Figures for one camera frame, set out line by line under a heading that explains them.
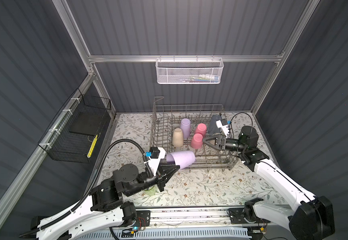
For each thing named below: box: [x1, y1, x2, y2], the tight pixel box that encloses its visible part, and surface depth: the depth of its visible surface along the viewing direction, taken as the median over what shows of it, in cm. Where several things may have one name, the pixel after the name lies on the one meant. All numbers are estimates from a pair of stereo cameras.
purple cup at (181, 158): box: [166, 151, 196, 170], surface depth 59 cm
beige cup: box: [172, 128, 184, 148], surface depth 95 cm
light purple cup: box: [180, 118, 191, 139], surface depth 96 cm
